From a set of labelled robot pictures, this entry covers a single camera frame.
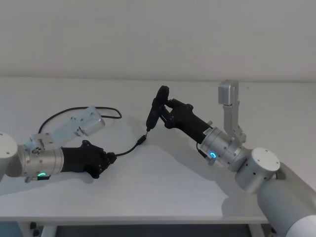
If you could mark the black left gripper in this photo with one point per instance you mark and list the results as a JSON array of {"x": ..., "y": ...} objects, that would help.
[{"x": 81, "y": 160}]

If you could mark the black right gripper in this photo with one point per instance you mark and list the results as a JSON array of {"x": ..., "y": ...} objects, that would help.
[{"x": 190, "y": 121}]

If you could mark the black handheld electric tool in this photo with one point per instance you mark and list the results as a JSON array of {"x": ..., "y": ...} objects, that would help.
[{"x": 155, "y": 111}]

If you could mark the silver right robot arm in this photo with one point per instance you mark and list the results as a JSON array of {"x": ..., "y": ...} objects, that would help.
[{"x": 261, "y": 168}]

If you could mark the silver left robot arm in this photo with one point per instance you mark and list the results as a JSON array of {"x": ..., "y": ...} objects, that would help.
[{"x": 44, "y": 158}]

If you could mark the white table leg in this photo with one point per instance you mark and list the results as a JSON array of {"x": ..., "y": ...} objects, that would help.
[
  {"x": 260, "y": 230},
  {"x": 37, "y": 227}
]

